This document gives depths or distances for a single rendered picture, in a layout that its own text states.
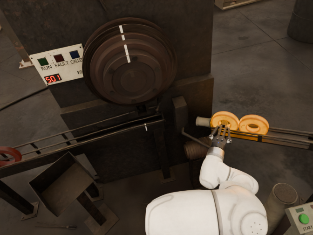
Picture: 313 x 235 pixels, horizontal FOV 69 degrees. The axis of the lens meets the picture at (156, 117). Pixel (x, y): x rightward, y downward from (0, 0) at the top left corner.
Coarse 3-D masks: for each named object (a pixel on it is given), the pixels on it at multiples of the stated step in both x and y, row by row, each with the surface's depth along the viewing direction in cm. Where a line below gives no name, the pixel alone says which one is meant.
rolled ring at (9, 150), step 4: (0, 148) 136; (4, 148) 137; (8, 148) 138; (12, 148) 140; (0, 152) 137; (4, 152) 137; (8, 152) 138; (12, 152) 139; (16, 152) 141; (16, 156) 142; (20, 156) 144; (0, 160) 146; (12, 160) 148; (16, 160) 144; (0, 164) 144; (4, 164) 146
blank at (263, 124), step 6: (240, 120) 130; (246, 120) 126; (252, 120) 124; (258, 120) 123; (264, 120) 123; (240, 126) 131; (246, 126) 130; (264, 126) 124; (252, 132) 131; (258, 132) 129; (264, 132) 127
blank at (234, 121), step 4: (220, 112) 132; (224, 112) 131; (228, 112) 131; (216, 116) 133; (220, 116) 132; (224, 116) 131; (228, 116) 129; (232, 116) 130; (212, 120) 137; (216, 120) 136; (220, 120) 134; (228, 120) 132; (232, 120) 130; (236, 120) 130; (212, 124) 140; (216, 124) 138; (228, 124) 138; (232, 124) 133; (236, 124) 132; (232, 128) 135; (236, 128) 134
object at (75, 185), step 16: (64, 160) 135; (48, 176) 132; (64, 176) 138; (80, 176) 136; (48, 192) 133; (64, 192) 131; (80, 192) 129; (48, 208) 116; (64, 208) 125; (96, 208) 159; (96, 224) 174; (112, 224) 173
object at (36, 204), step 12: (156, 132) 149; (156, 144) 157; (168, 168) 182; (0, 180) 159; (168, 180) 192; (0, 192) 159; (12, 192) 168; (96, 192) 187; (12, 204) 173; (24, 204) 179; (36, 204) 193; (24, 216) 187; (36, 216) 186
